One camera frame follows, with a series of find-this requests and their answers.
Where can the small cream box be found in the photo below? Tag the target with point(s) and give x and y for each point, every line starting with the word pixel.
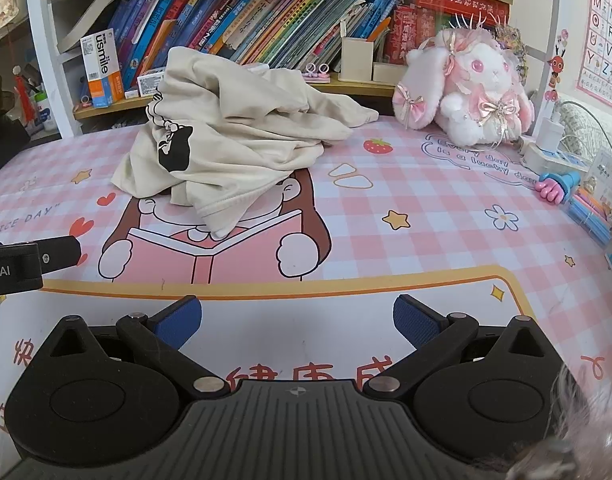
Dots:
pixel 388 73

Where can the cream pen holder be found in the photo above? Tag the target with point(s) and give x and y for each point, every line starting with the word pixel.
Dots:
pixel 357 60

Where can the pink scissors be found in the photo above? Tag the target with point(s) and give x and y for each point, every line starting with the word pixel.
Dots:
pixel 317 72

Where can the red thick book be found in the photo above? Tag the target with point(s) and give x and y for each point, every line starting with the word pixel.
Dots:
pixel 450 15

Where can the clear printed card stand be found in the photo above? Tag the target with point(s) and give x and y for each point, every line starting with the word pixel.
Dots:
pixel 605 180

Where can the white pink plush bunny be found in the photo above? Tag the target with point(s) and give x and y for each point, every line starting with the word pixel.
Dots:
pixel 475 85

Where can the alphabet wall poster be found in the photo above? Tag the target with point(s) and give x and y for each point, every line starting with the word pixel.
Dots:
pixel 605 30

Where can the white charger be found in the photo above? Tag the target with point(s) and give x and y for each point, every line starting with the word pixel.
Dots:
pixel 548 130

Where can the tall white orange box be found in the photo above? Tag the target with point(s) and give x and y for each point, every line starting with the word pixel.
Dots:
pixel 103 65

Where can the pack of coloured pens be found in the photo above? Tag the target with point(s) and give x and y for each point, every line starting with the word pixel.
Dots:
pixel 590 215

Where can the orange white carton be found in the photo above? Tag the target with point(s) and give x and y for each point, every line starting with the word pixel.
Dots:
pixel 151 84

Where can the wooden white bookshelf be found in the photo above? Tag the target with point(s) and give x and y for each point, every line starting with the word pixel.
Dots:
pixel 51 60

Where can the white bottle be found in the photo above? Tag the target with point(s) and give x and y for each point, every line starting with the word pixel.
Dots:
pixel 45 112

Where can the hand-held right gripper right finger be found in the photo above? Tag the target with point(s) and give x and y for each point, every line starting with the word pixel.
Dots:
pixel 414 324

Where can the cream t-shirt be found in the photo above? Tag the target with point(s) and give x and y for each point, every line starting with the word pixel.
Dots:
pixel 236 125

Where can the deer wall sticker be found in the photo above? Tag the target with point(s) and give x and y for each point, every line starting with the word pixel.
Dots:
pixel 555 67

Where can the grey patterned cloth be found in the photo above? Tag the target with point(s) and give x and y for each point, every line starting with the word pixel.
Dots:
pixel 585 127

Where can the white power strip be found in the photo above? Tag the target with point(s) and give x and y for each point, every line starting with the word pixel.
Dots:
pixel 550 162

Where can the row of colourful books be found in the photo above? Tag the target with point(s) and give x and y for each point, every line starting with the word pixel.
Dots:
pixel 266 15

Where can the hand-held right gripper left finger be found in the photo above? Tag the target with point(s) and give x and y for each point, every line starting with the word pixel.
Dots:
pixel 178 321

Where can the pink hand-shaped toy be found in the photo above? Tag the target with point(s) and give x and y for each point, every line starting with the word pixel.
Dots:
pixel 555 187

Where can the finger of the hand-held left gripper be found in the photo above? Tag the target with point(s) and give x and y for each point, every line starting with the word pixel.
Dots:
pixel 61 255

